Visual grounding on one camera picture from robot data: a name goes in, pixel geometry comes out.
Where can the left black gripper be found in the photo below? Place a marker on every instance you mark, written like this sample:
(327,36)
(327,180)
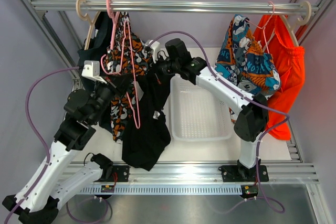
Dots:
(116,92)

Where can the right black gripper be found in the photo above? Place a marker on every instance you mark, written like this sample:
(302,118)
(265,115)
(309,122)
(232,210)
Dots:
(156,67)

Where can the orange black camouflage shorts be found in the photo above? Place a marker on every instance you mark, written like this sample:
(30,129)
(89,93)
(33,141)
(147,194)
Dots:
(121,112)

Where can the thin pink wire hanger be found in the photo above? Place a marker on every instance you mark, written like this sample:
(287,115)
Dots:
(136,112)

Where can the dark navy sport shorts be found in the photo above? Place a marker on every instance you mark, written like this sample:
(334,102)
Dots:
(97,48)

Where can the beige wooden hanger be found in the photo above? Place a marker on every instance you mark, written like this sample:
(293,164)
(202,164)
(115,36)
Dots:
(86,18)
(299,21)

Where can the thick pink plastic hanger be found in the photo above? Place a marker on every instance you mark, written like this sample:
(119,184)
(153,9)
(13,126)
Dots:
(114,16)

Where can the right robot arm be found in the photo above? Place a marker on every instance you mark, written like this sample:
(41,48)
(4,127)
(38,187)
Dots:
(251,110)

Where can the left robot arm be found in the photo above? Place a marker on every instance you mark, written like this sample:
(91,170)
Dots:
(43,196)

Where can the blue orange patterned shorts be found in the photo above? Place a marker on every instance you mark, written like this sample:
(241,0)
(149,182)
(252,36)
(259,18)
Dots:
(246,61)

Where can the thin pink hanger right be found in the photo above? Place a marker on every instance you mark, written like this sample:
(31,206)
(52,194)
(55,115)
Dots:
(263,28)

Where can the bright orange shorts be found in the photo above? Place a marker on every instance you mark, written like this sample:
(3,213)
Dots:
(288,59)

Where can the white perforated plastic basket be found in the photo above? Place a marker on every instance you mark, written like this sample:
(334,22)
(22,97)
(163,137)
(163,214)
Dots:
(196,115)

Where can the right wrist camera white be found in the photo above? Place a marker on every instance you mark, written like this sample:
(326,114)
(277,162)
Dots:
(154,48)

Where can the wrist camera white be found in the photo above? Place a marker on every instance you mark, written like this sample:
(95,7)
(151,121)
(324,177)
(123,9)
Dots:
(154,48)
(91,71)

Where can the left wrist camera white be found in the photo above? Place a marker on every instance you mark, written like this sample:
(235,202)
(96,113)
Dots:
(91,71)

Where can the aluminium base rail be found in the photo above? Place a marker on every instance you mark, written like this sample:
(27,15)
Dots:
(194,179)

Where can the left aluminium frame post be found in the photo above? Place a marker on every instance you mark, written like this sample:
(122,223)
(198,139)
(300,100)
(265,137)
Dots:
(50,34)

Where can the aluminium frame post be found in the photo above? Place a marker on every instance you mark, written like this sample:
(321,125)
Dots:
(315,3)
(50,34)

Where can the aluminium hanging rail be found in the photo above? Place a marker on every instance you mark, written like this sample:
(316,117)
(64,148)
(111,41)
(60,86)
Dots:
(302,8)

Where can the right aluminium frame post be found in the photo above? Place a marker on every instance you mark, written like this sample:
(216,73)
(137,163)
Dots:
(315,3)

